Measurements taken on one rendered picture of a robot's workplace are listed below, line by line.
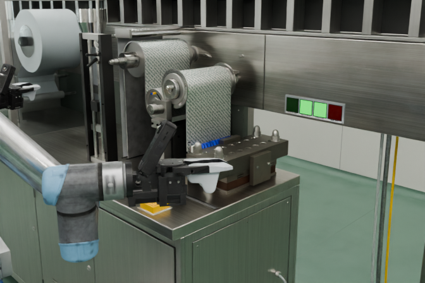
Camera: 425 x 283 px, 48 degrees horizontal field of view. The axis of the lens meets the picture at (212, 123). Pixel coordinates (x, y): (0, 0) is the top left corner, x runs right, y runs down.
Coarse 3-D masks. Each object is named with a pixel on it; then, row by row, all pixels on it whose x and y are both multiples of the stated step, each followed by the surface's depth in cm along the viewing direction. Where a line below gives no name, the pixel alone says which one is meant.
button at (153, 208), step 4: (140, 204) 155; (144, 204) 153; (148, 204) 153; (152, 204) 153; (156, 204) 153; (144, 208) 154; (148, 208) 152; (152, 208) 151; (156, 208) 152; (160, 208) 153; (164, 208) 154; (152, 212) 151
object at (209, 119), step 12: (228, 96) 186; (192, 108) 173; (204, 108) 178; (216, 108) 183; (228, 108) 188; (192, 120) 175; (204, 120) 179; (216, 120) 184; (228, 120) 189; (192, 132) 176; (204, 132) 180; (216, 132) 185; (228, 132) 190; (192, 144) 177
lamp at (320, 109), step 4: (316, 104) 170; (320, 104) 168; (324, 104) 167; (316, 108) 170; (320, 108) 169; (324, 108) 167; (316, 112) 170; (320, 112) 169; (324, 112) 168; (320, 116) 169; (324, 116) 168
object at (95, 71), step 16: (80, 48) 191; (96, 48) 183; (96, 64) 191; (96, 80) 193; (112, 80) 186; (96, 96) 195; (112, 96) 187; (96, 112) 200; (112, 112) 189; (96, 128) 196; (112, 128) 190; (96, 144) 198; (112, 144) 191; (96, 160) 198; (112, 160) 193
